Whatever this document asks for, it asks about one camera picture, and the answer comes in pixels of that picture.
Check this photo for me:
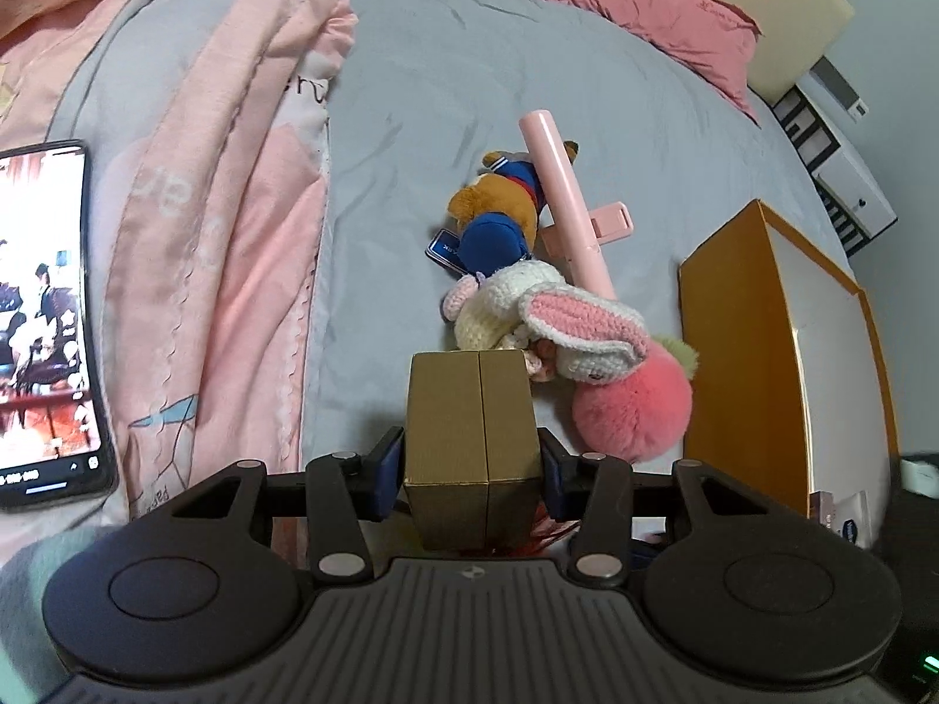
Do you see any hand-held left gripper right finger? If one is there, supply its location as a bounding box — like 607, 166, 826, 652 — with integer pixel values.
538, 427, 779, 582

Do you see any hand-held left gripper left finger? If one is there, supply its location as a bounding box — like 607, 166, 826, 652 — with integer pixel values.
165, 425, 406, 582

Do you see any small gold cardboard box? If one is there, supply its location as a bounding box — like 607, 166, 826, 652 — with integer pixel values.
402, 350, 544, 553

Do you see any pink fluffy strawberry plush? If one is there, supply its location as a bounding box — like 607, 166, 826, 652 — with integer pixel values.
572, 336, 700, 463

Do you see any crochet bunny toy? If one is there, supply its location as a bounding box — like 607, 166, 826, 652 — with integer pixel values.
440, 260, 653, 384

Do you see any orange cardboard box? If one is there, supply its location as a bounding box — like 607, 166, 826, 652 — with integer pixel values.
678, 198, 900, 551

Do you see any pink selfie stick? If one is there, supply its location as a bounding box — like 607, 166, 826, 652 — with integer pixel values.
519, 110, 633, 305

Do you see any blue card packet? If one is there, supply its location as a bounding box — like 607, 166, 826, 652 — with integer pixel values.
425, 229, 465, 274

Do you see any brown bear plush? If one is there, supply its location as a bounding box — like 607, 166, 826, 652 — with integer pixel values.
449, 141, 580, 287

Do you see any pink quilt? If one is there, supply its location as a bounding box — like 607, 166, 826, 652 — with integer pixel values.
0, 0, 360, 529

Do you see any smartphone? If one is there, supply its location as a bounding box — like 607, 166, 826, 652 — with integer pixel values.
0, 139, 120, 513

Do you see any white drawer nightstand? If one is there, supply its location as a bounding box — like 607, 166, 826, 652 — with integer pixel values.
770, 77, 897, 258

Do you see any dark pink pillow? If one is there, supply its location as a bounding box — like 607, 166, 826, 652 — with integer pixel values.
524, 0, 764, 122

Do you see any beige padded headboard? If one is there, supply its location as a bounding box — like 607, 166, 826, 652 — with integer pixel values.
623, 0, 856, 107

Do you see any grey wall control panel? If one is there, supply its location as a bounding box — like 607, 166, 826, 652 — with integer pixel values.
810, 57, 870, 119

